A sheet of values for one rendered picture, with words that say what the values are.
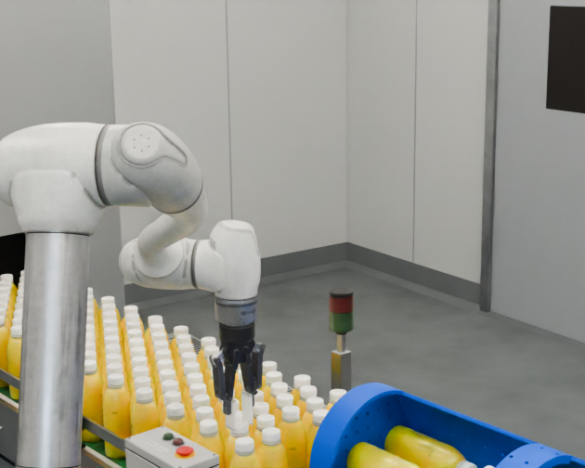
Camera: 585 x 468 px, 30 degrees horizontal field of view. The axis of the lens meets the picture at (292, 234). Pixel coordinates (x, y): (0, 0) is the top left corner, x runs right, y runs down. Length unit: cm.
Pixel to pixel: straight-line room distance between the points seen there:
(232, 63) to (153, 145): 535
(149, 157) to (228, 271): 60
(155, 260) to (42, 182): 51
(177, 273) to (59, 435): 59
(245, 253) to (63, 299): 57
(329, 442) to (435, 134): 486
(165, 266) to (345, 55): 540
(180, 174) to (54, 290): 27
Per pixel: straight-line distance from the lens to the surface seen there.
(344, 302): 275
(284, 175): 732
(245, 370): 234
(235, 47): 701
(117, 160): 169
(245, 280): 223
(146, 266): 223
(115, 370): 276
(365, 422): 228
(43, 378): 175
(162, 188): 171
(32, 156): 176
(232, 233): 221
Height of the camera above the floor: 207
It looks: 14 degrees down
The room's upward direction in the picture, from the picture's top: 1 degrees counter-clockwise
